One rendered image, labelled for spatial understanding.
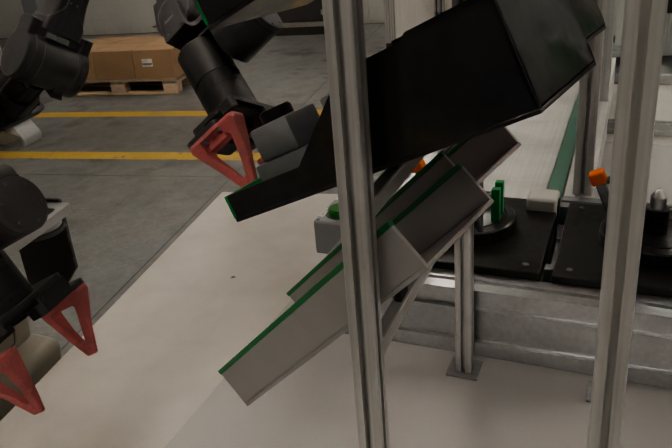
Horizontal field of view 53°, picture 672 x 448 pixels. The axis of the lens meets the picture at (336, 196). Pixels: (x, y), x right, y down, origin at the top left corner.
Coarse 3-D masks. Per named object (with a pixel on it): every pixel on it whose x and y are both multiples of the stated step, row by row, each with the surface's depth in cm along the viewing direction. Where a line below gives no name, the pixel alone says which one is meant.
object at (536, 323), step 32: (448, 288) 89; (480, 288) 88; (512, 288) 87; (544, 288) 87; (576, 288) 86; (416, 320) 93; (448, 320) 91; (480, 320) 89; (512, 320) 87; (544, 320) 85; (576, 320) 84; (640, 320) 80; (480, 352) 91; (512, 352) 89; (544, 352) 87; (576, 352) 85; (640, 352) 82
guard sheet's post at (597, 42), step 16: (592, 48) 104; (592, 80) 104; (592, 96) 105; (592, 112) 106; (576, 128) 108; (592, 128) 107; (576, 144) 109; (592, 144) 108; (576, 160) 110; (592, 160) 109; (576, 176) 111; (576, 192) 112
